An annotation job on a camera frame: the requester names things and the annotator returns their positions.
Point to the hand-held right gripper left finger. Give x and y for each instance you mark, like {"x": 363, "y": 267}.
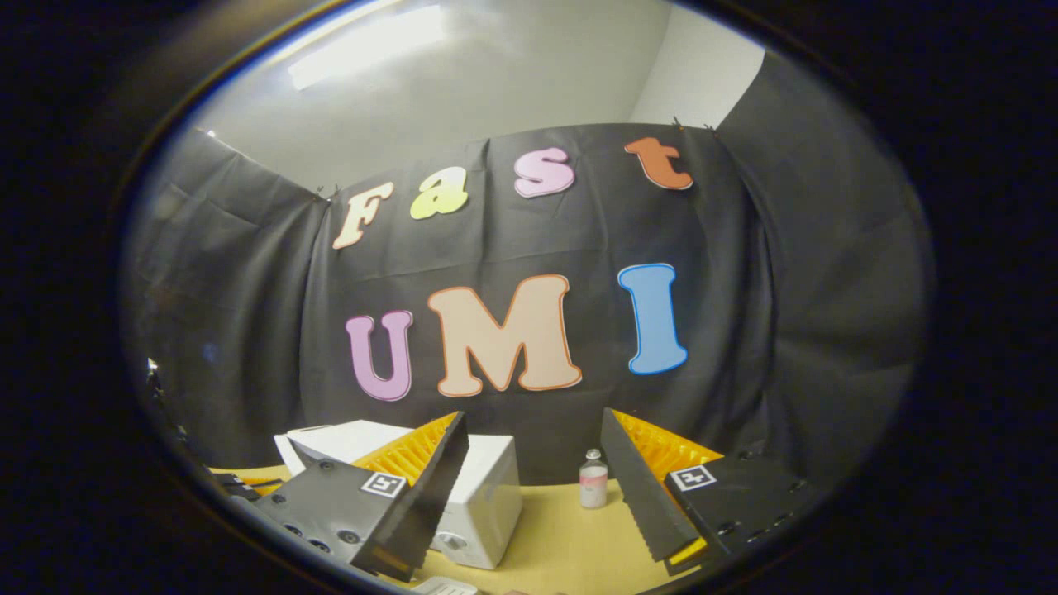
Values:
{"x": 430, "y": 487}

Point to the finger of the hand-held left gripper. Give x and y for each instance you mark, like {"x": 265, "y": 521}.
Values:
{"x": 264, "y": 486}

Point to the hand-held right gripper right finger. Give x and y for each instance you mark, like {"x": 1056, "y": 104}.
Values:
{"x": 632, "y": 487}

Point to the white microwave oven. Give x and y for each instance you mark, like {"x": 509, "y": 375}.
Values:
{"x": 488, "y": 487}

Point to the small translucent bottle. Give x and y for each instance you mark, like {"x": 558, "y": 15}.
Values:
{"x": 593, "y": 487}

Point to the black backdrop cloth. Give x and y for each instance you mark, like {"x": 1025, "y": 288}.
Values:
{"x": 744, "y": 330}

